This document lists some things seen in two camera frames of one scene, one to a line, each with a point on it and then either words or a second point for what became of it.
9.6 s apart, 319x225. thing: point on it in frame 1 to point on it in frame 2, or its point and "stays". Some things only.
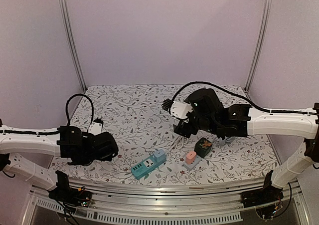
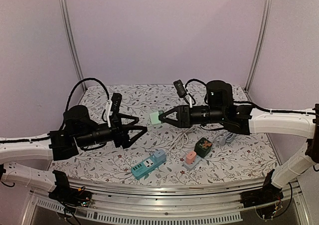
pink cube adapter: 190,157 stays
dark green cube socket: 203,147 stays
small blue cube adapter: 159,155 stays
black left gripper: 109,158 to 121,138
